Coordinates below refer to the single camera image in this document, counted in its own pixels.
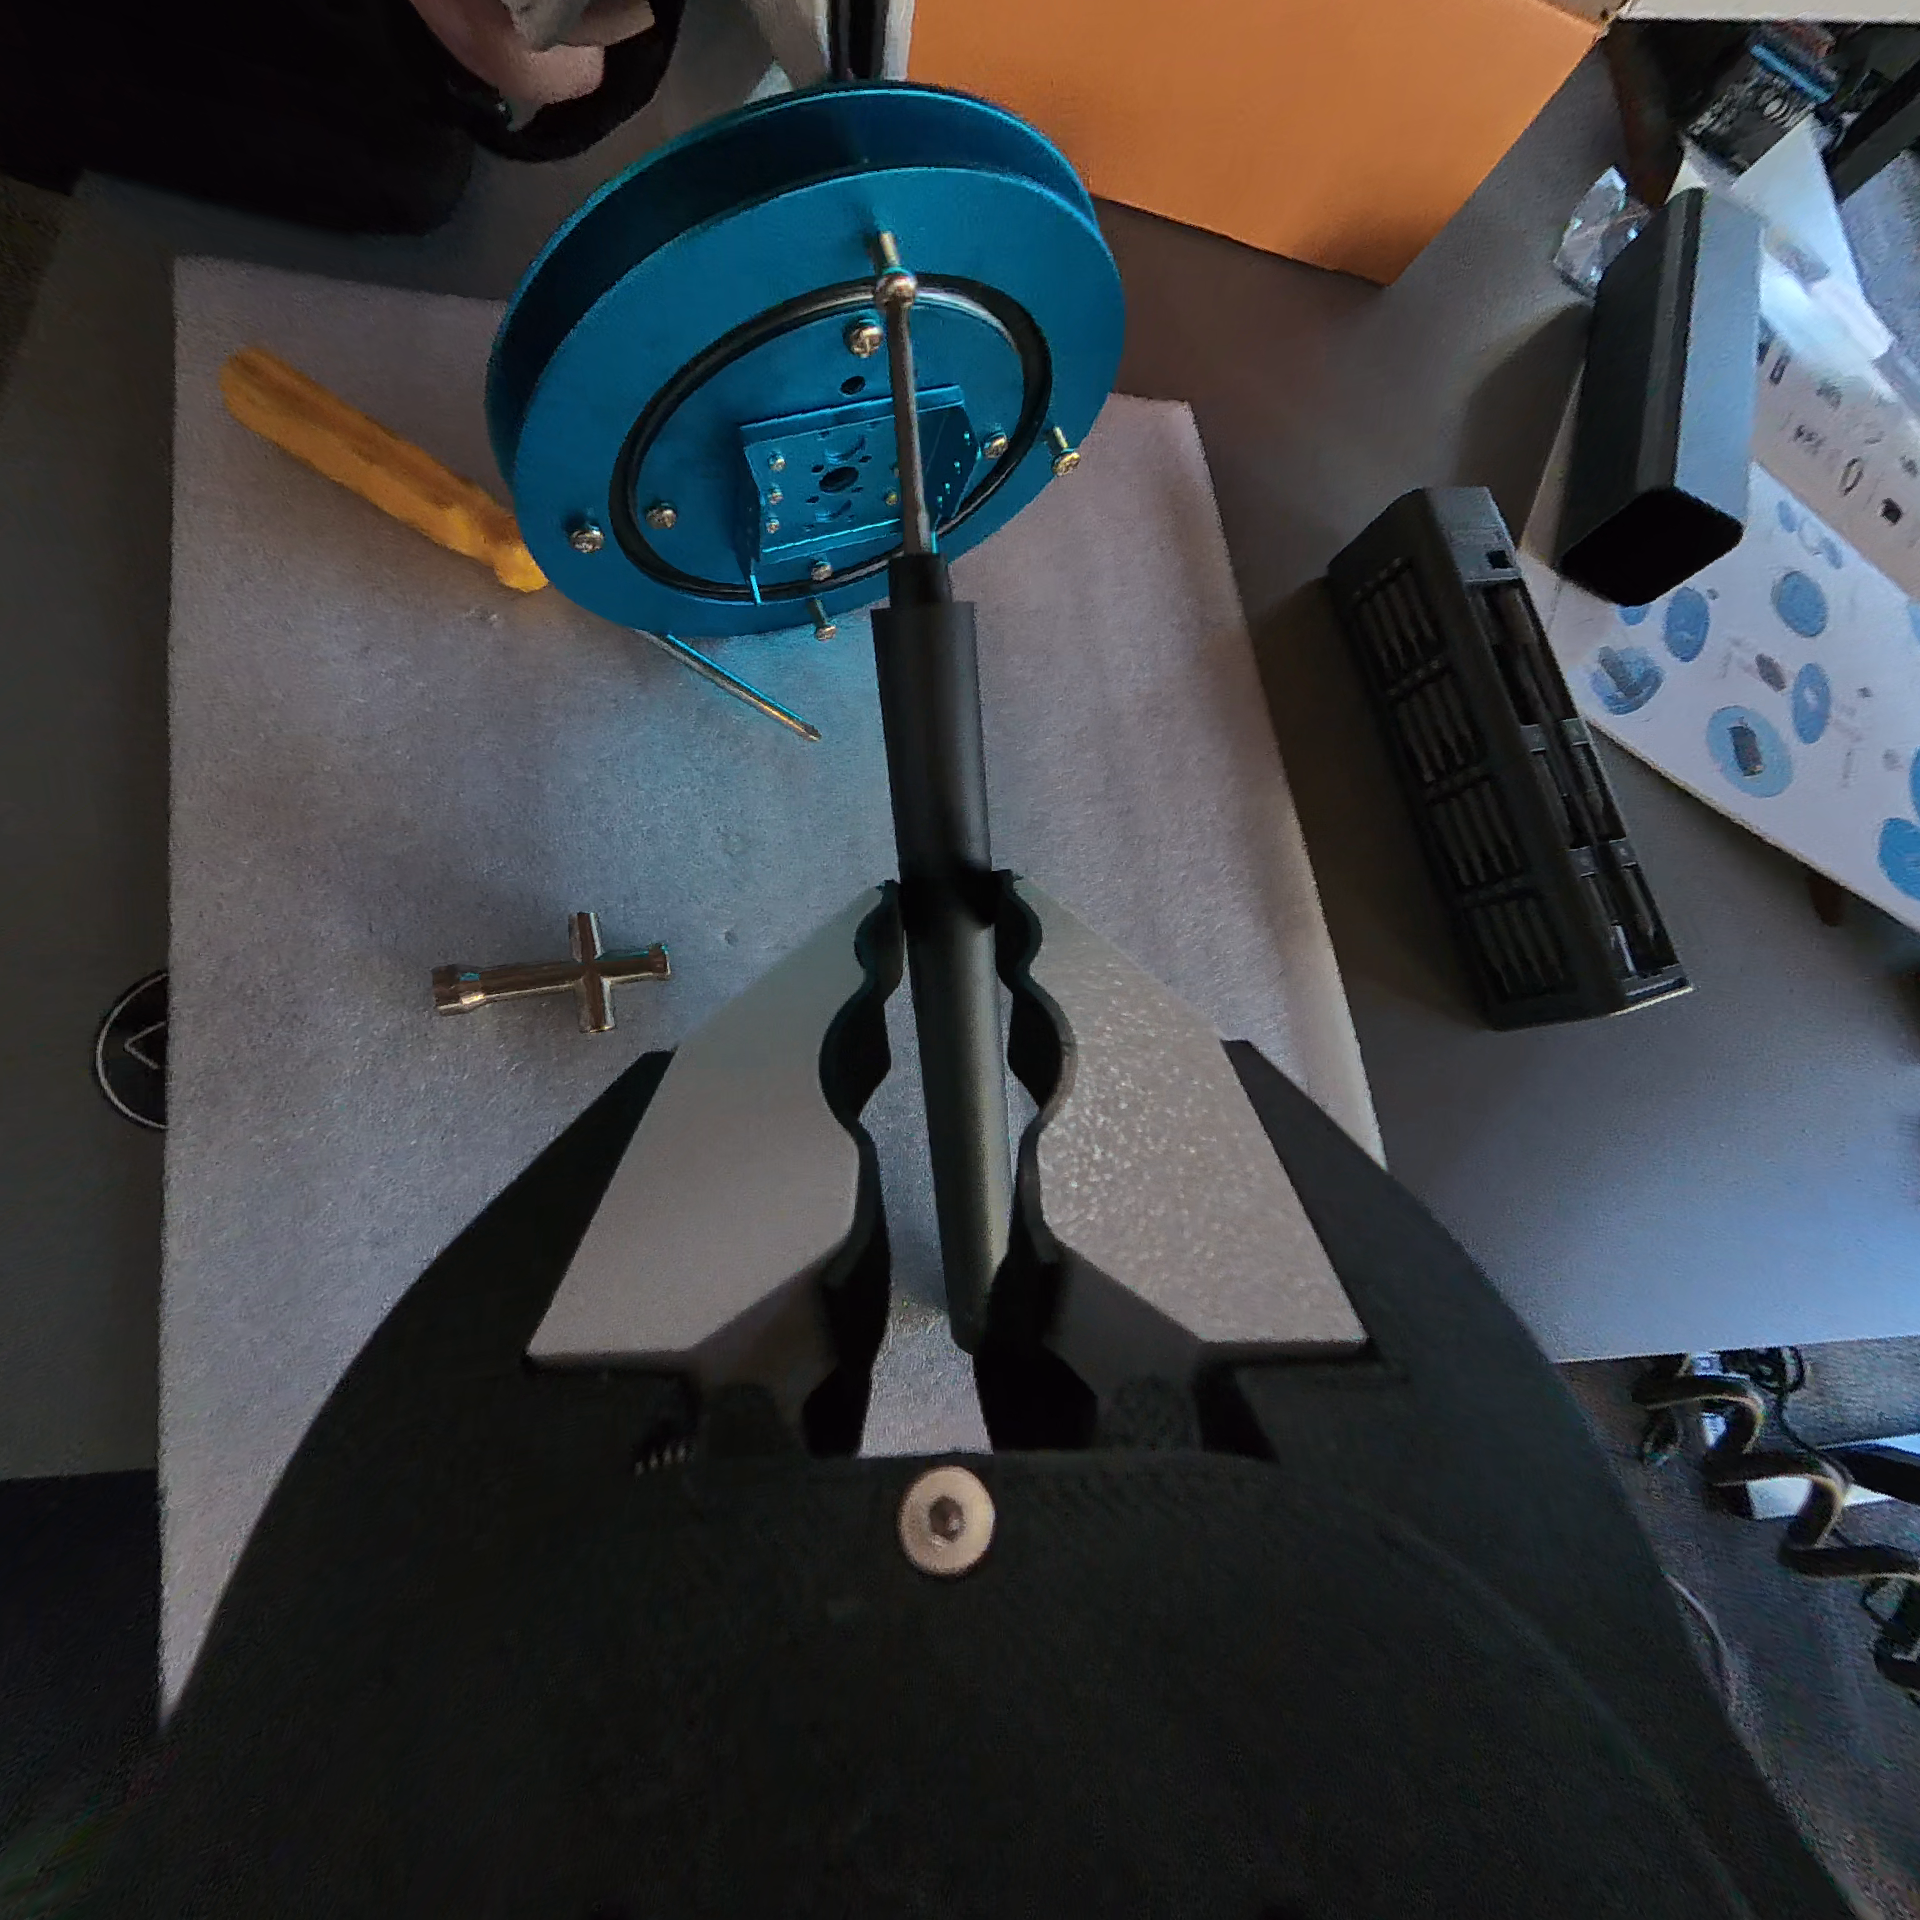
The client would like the black screwdriver bit case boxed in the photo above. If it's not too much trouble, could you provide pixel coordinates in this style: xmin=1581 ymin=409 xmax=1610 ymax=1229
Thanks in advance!
xmin=1327 ymin=488 xmax=1691 ymax=1034

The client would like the silver cross wrench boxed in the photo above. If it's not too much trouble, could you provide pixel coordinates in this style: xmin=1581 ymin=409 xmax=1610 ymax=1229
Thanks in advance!
xmin=433 ymin=913 xmax=673 ymax=1039

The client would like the coiled black cable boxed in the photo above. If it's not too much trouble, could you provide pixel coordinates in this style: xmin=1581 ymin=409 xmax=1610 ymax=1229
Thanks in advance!
xmin=1633 ymin=1352 xmax=1920 ymax=1577

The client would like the orange cardboard box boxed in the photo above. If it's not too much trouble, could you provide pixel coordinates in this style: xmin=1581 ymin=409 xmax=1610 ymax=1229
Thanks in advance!
xmin=907 ymin=0 xmax=1613 ymax=288

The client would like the black precision screwdriver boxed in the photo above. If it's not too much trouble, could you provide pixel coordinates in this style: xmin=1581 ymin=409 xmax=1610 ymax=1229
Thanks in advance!
xmin=866 ymin=264 xmax=1007 ymax=1354

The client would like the yellow handled screwdriver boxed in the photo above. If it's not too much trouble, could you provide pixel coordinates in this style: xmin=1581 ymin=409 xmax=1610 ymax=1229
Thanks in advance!
xmin=222 ymin=348 xmax=825 ymax=745

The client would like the printed instruction sheet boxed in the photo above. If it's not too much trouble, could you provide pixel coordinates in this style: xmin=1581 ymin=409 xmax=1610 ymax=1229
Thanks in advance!
xmin=1515 ymin=141 xmax=1920 ymax=932

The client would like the person's left hand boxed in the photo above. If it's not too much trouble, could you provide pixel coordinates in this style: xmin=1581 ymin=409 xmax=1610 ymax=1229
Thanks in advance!
xmin=421 ymin=0 xmax=530 ymax=85

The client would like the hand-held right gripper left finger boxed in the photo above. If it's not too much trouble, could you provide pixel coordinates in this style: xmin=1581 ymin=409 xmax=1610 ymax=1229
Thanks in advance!
xmin=525 ymin=873 xmax=911 ymax=1455

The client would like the white foam mat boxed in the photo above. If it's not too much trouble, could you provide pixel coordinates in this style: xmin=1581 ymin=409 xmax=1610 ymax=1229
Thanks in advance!
xmin=157 ymin=257 xmax=1386 ymax=1729

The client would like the round black desk sticker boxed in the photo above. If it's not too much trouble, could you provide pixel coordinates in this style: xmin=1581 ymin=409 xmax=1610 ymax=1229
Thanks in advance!
xmin=94 ymin=967 xmax=177 ymax=1129

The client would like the blue metal wheel assembly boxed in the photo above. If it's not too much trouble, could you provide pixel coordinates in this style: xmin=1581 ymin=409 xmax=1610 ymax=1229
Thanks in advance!
xmin=487 ymin=83 xmax=1129 ymax=645

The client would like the small silver foil packet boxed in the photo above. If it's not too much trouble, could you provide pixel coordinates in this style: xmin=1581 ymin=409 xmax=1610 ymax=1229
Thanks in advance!
xmin=1553 ymin=164 xmax=1655 ymax=290

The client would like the dark grey desk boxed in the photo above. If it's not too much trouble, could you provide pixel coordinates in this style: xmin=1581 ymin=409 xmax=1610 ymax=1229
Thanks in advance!
xmin=0 ymin=59 xmax=1920 ymax=1480

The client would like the black rectangular case sleeve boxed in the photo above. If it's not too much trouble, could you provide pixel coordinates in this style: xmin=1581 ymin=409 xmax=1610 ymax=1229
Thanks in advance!
xmin=1556 ymin=188 xmax=1766 ymax=605

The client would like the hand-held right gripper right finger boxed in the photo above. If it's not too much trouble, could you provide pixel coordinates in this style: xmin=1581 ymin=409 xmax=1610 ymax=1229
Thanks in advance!
xmin=977 ymin=867 xmax=1370 ymax=1455

